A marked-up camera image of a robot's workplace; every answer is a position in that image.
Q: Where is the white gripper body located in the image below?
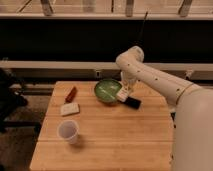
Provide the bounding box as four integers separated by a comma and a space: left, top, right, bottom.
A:
121, 72, 137, 92

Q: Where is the white plastic bottle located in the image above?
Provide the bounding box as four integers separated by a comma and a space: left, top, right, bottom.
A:
116, 87, 131, 102

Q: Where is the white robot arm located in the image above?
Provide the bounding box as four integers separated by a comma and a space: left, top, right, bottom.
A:
116, 46, 213, 171

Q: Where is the green ceramic bowl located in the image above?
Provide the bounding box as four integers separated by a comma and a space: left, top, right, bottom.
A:
94, 78, 122, 104

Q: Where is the black rectangular block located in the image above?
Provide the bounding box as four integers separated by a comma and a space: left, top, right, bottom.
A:
124, 97, 141, 109

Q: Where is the red-brown bar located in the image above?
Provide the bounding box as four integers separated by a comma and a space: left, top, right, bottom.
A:
65, 86, 77, 103

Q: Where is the white sponge block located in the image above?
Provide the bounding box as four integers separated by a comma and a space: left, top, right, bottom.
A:
60, 102, 80, 116

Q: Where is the clear plastic cup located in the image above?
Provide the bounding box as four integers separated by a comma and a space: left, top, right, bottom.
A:
57, 120, 79, 144

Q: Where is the black chair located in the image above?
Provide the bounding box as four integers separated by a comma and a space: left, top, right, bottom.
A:
0, 69, 41, 133

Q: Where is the wall outlet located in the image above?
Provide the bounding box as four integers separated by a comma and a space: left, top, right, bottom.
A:
96, 70, 101, 78

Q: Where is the black cable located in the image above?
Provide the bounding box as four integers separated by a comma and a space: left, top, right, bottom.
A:
136, 11, 150, 48

